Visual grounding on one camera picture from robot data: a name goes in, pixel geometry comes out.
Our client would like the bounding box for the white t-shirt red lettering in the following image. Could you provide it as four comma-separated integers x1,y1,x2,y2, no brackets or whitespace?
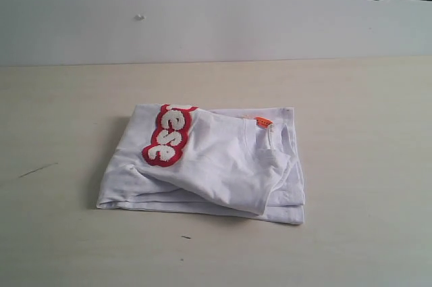
97,104,305,225

